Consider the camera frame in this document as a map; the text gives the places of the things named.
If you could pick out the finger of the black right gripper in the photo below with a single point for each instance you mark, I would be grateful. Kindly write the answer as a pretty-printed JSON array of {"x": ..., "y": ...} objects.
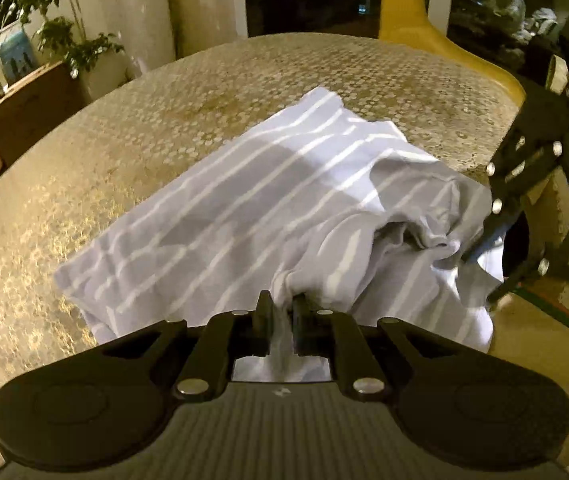
[
  {"x": 529, "y": 145},
  {"x": 536, "y": 245}
]

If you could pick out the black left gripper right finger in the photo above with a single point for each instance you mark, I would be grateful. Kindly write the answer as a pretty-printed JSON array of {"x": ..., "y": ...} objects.
[{"x": 336, "y": 336}]

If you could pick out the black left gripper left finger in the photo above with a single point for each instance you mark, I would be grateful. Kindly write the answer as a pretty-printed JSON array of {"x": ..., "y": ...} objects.
[{"x": 228, "y": 336}]

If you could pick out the grey white striped shirt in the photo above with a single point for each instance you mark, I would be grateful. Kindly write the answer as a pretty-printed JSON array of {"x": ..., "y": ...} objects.
[{"x": 314, "y": 201}]

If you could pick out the gold floral lace tablecloth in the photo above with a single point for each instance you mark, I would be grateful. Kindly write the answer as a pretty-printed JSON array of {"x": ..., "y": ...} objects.
[{"x": 122, "y": 148}]

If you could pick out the white plant pot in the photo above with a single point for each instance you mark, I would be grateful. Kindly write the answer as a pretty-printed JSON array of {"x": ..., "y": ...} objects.
[{"x": 112, "y": 70}]

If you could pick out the wooden sideboard cabinet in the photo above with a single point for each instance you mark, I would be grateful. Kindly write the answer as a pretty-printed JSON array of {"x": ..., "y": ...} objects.
[{"x": 34, "y": 106}]

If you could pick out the white floor vase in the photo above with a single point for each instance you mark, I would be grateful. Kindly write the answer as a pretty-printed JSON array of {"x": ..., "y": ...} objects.
[{"x": 143, "y": 27}]

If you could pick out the potted green plant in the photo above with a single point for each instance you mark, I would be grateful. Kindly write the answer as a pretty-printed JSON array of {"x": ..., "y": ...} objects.
[{"x": 63, "y": 32}]

